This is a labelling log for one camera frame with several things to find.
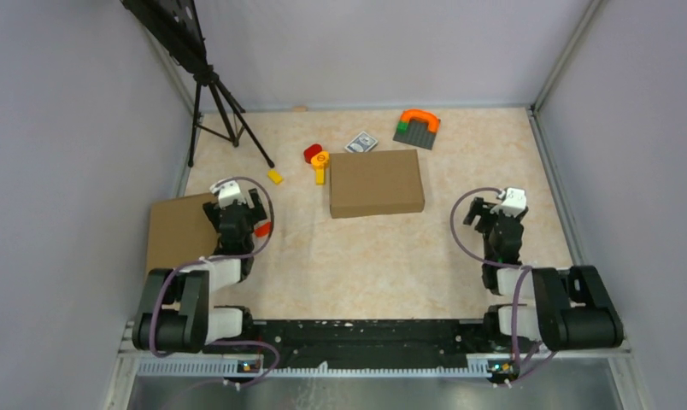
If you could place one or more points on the aluminium front rail frame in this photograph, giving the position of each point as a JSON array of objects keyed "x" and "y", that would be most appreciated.
[{"x": 596, "y": 379}]

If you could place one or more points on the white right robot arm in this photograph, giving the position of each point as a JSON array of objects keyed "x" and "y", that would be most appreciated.
[{"x": 563, "y": 308}]

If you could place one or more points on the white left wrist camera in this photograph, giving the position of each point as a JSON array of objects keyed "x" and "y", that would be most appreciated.
[{"x": 227, "y": 192}]

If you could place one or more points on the small folded cardboard box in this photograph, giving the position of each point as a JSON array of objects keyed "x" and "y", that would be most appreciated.
[{"x": 179, "y": 232}]

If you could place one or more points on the red oval plastic block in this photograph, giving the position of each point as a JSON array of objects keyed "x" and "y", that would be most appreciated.
[{"x": 311, "y": 151}]

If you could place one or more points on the green small toy brick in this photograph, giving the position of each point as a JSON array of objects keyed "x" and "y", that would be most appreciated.
[{"x": 402, "y": 126}]

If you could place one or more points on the orange arch toy block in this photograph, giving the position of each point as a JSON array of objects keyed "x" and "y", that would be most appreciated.
[{"x": 431, "y": 120}]

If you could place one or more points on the yellow oval toy block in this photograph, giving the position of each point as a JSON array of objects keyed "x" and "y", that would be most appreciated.
[{"x": 320, "y": 162}]

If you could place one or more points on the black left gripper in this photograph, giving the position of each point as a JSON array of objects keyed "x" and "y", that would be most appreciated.
[{"x": 255, "y": 213}]

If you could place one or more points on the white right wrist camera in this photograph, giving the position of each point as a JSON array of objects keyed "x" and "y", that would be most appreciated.
[{"x": 513, "y": 203}]

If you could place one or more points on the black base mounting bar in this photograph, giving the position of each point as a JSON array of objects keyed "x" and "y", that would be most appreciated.
[{"x": 374, "y": 344}]

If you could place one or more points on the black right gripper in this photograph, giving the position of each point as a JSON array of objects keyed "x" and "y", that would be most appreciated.
[{"x": 478, "y": 209}]

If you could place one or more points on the large cardboard box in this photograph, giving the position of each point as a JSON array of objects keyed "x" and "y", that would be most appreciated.
[{"x": 375, "y": 183}]

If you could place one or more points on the grey lego base plate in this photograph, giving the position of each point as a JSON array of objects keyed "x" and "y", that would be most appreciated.
[{"x": 416, "y": 135}]

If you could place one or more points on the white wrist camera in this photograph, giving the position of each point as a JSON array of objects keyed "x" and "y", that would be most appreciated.
[
  {"x": 227, "y": 192},
  {"x": 513, "y": 203}
]

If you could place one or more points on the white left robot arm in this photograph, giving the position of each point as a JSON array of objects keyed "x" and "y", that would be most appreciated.
[{"x": 175, "y": 301}]

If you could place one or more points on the orange rectangular block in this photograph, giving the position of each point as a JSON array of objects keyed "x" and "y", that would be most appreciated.
[{"x": 263, "y": 230}]

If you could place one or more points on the blue playing card box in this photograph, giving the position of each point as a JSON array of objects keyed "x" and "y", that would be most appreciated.
[{"x": 362, "y": 143}]

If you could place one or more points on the yellow rectangular block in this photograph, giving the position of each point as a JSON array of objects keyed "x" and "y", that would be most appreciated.
[{"x": 275, "y": 176}]

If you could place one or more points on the black tripod stand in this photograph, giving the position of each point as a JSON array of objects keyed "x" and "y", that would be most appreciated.
[{"x": 176, "y": 26}]

